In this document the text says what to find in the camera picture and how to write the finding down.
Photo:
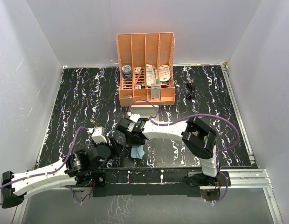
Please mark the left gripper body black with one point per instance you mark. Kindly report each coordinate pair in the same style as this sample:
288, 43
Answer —
99, 144

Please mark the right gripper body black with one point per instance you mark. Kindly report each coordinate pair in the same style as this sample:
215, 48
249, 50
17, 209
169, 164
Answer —
132, 142

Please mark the blue cleaning cloth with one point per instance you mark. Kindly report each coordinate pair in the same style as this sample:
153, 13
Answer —
137, 152

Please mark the pink glasses case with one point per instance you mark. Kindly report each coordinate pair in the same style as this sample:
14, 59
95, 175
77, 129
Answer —
145, 111

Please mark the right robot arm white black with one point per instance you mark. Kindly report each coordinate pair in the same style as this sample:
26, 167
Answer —
196, 135

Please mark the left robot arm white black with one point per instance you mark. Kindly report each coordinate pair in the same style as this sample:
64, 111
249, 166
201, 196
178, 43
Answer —
81, 168

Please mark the black sunglasses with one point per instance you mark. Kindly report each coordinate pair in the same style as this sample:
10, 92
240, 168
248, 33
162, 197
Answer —
191, 91

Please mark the grey white small box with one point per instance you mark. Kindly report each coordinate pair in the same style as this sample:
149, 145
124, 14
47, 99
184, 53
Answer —
155, 91

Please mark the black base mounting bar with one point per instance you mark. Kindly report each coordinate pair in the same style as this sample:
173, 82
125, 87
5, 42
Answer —
151, 181

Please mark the white tube package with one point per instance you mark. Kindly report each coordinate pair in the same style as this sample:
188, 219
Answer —
150, 76

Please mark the red pencil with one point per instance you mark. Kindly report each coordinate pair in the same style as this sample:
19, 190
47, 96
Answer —
138, 77

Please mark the blue white round tin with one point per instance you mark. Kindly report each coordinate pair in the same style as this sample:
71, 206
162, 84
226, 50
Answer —
127, 72

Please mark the small white card box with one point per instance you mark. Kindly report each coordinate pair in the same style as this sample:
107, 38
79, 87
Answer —
137, 70

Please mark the oval beige tag package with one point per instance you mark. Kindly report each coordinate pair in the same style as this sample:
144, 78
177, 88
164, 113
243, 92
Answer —
164, 73

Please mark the orange desk organizer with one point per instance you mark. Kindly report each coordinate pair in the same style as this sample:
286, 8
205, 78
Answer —
137, 50

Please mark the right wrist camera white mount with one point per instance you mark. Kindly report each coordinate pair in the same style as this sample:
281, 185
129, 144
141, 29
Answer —
133, 116

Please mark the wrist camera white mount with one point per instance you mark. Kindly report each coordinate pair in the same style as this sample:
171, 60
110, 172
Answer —
133, 116
97, 134

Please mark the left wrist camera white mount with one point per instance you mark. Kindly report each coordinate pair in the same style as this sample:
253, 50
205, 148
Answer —
97, 134

